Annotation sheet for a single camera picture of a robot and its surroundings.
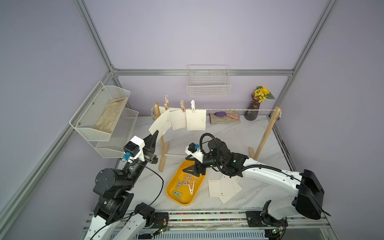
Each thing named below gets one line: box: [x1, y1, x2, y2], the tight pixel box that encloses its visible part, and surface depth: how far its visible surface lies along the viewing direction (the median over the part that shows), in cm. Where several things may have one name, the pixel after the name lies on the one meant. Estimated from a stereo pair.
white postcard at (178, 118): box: [169, 107, 187, 131], surface depth 69 cm
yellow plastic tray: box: [166, 160, 208, 206], surface depth 84 cm
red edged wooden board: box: [209, 110, 240, 124], surface depth 121 cm
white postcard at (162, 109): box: [158, 106, 166, 115], surface depth 65 cm
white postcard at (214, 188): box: [208, 179, 221, 198], surface depth 86 cm
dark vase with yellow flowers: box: [244, 86, 276, 121], surface depth 106 cm
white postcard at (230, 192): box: [218, 181, 243, 204], surface depth 84 cm
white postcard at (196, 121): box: [185, 109, 207, 131], surface depth 70 cm
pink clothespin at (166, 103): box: [164, 94, 170, 111], surface depth 63 cm
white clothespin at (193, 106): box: [190, 100, 196, 113], surface depth 64 cm
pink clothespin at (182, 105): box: [179, 100, 186, 113], surface depth 64 cm
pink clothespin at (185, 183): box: [182, 178, 196, 186], surface depth 86 cm
